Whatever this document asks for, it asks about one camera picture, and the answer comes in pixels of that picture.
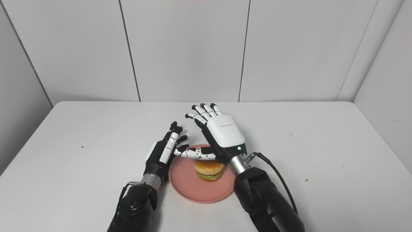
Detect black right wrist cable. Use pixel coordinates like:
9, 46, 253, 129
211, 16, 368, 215
245, 152, 298, 215

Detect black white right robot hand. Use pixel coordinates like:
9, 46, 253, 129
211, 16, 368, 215
174, 103, 248, 165

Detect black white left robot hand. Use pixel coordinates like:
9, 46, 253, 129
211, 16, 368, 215
143, 121, 190, 184

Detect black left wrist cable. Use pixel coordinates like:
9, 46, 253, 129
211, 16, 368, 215
115, 181, 141, 221

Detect toy hamburger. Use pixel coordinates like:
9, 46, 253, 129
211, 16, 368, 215
194, 159, 225, 182

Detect pink round plate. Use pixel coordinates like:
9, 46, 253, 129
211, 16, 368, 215
169, 144, 235, 204

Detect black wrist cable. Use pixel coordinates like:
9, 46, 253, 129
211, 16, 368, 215
245, 152, 298, 215
115, 181, 141, 221

